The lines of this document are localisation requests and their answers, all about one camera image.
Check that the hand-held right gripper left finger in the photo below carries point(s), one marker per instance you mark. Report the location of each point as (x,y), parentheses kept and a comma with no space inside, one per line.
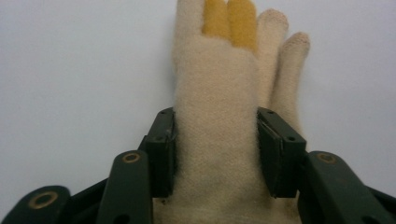
(162,155)

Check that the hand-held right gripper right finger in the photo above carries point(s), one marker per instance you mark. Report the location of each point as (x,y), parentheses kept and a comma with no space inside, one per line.
(280,158)

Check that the beige glove with orange fingers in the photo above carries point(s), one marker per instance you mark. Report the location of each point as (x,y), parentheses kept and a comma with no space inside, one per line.
(218,124)

